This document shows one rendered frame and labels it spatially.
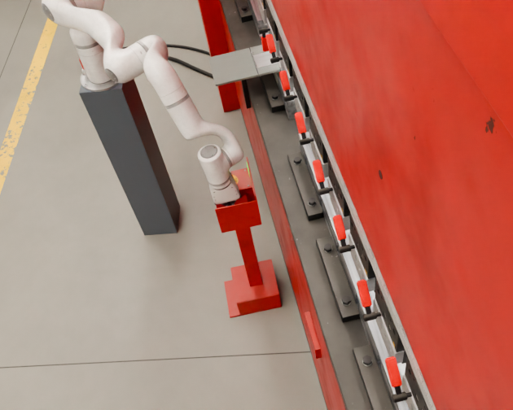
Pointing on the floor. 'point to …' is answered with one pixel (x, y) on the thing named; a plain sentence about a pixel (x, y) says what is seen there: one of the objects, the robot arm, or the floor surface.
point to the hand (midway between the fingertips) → (230, 206)
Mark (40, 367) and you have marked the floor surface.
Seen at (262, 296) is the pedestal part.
